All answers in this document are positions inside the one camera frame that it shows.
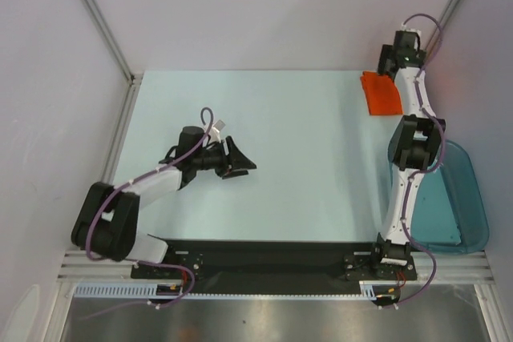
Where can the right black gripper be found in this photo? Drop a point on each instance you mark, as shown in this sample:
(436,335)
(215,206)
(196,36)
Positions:
(386,54)

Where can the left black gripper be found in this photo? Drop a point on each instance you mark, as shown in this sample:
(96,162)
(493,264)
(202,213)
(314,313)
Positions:
(235,159)

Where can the orange t-shirt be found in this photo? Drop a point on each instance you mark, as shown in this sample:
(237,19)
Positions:
(382,96)

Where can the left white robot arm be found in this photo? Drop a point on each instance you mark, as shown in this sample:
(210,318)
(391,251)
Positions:
(108,220)

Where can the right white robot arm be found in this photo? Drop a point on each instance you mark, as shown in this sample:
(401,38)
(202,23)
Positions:
(416,148)

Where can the teal plastic bin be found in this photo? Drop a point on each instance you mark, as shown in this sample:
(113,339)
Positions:
(449,216)

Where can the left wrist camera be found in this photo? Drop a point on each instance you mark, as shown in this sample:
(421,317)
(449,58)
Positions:
(216,127)

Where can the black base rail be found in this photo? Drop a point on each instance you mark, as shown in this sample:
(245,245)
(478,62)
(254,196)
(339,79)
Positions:
(254,266)

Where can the right aluminium frame post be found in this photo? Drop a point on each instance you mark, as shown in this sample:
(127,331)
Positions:
(436,39)

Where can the aluminium frame post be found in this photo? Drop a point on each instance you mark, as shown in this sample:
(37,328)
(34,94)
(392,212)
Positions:
(106,34)
(436,39)

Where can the white cable duct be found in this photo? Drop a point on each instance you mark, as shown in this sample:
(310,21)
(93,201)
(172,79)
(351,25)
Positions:
(165,292)

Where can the left aluminium frame post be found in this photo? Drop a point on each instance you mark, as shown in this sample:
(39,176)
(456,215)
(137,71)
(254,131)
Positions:
(106,34)

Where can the aluminium front rail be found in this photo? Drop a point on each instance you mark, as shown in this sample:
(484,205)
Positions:
(77,267)

